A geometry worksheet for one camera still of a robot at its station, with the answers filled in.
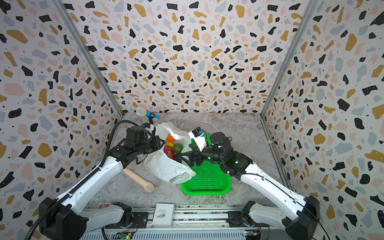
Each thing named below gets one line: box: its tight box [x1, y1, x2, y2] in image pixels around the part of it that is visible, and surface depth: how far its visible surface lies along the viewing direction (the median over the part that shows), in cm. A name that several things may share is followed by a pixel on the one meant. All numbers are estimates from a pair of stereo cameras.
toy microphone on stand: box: [136, 107, 161, 125], surface depth 89 cm
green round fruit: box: [173, 143, 184, 154], surface depth 90 cm
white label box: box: [151, 203, 176, 228], surface depth 73 cm
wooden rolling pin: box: [123, 168, 155, 193], surface depth 85 cm
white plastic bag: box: [143, 121, 196, 184], surface depth 73 cm
